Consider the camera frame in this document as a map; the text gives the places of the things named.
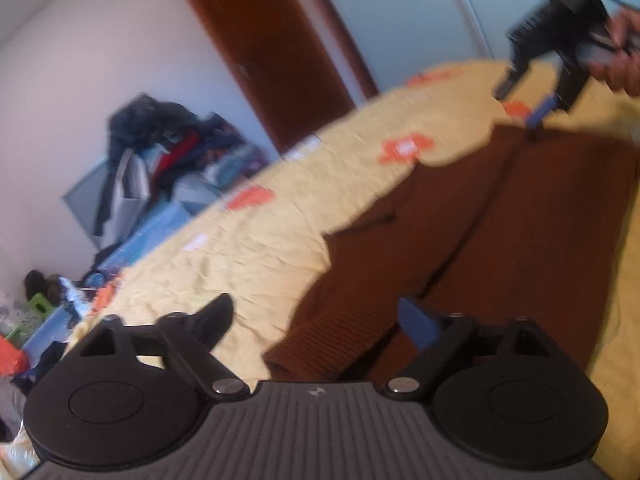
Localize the blue quilted box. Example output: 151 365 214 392
82 202 193 286

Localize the person's right hand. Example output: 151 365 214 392
587 7 640 96

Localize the green plastic stool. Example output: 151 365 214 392
27 294 57 322

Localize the white wardrobe with flower decals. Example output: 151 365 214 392
300 0 640 86

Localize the brown knit sweater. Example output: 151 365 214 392
262 122 640 383

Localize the yellow printed bedsheet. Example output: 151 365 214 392
60 57 640 480

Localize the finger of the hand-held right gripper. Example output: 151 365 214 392
525 66 590 132
492 57 535 99

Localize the orange plastic bag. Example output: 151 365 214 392
0 335 27 377

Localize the brown wooden door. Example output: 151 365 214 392
172 0 378 153

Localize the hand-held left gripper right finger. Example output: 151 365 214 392
385 297 556 403

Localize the grey flat panel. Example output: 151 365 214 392
62 160 117 248

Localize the pile of mixed clothes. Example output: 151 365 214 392
92 92 273 251

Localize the dark fuzzy bundle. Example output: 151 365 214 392
25 270 65 302

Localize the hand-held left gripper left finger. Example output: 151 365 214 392
77 292 251 401

